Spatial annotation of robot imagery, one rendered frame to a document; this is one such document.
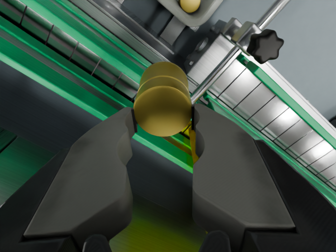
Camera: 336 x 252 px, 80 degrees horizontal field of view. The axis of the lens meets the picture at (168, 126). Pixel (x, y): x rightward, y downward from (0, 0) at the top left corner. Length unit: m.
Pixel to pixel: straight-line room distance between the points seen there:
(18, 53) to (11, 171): 0.14
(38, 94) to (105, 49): 0.24
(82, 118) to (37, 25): 0.18
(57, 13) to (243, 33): 0.20
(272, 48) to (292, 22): 0.30
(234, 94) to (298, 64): 0.22
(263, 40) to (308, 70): 0.36
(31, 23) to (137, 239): 0.34
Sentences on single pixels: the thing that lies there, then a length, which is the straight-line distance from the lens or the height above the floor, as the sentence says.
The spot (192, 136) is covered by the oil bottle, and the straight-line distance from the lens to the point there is 0.37.
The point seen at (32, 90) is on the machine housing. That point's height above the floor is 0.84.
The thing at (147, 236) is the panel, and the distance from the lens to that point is 0.33.
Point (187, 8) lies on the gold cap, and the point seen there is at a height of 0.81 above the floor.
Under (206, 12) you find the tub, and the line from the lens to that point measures 0.37.
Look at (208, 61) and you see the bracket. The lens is 0.33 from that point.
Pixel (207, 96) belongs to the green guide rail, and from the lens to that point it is 0.32.
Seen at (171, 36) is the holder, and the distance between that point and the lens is 0.45.
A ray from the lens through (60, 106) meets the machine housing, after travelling 0.46.
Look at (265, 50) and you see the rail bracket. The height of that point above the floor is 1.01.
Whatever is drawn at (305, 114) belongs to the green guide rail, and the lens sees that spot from 0.33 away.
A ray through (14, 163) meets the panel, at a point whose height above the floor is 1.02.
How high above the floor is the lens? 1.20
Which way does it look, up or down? 58 degrees down
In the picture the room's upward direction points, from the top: 180 degrees counter-clockwise
